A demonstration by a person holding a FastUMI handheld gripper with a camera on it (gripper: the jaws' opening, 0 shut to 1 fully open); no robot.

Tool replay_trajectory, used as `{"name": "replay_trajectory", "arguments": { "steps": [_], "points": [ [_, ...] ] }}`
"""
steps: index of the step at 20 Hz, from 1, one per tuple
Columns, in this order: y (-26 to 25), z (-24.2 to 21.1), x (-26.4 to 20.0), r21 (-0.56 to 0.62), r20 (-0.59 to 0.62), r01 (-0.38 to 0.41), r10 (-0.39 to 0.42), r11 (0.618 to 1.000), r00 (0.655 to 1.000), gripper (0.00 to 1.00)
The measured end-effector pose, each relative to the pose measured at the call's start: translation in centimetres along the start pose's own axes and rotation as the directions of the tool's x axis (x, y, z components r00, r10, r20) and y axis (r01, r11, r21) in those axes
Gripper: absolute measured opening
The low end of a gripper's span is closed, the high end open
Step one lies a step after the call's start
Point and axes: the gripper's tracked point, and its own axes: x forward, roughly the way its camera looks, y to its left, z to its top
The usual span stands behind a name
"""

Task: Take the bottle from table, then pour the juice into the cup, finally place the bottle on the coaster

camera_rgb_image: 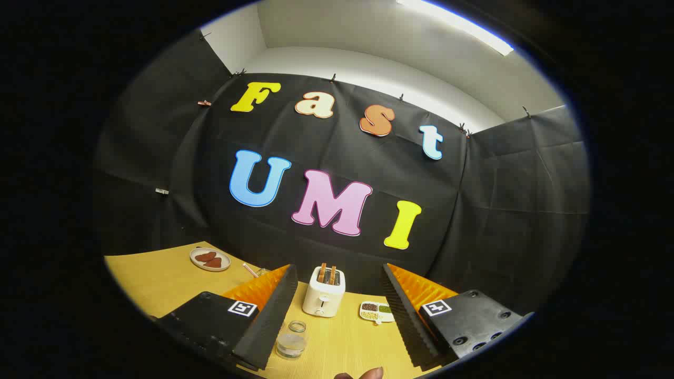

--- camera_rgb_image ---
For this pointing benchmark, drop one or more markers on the checked paper straw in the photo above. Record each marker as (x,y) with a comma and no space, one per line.
(249,270)

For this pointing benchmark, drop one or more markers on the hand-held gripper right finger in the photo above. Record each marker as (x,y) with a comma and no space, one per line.
(408,321)

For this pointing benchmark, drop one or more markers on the white divided bean dish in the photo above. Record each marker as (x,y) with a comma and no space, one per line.
(377,312)

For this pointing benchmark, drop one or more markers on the clear plastic juice bottle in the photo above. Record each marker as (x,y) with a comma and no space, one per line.
(290,345)

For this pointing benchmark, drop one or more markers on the toast slice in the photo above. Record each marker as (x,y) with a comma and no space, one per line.
(333,275)
(321,272)

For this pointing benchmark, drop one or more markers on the brown sausage piece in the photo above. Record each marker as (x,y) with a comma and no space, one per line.
(205,256)
(214,263)

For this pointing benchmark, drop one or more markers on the white toaster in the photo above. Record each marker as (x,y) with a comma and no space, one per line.
(322,300)

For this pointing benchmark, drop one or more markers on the wooden table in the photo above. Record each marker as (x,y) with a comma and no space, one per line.
(158,273)

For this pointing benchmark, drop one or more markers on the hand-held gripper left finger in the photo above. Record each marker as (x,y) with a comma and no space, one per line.
(274,316)

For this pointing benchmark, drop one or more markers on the white round plate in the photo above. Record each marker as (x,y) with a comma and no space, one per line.
(197,261)

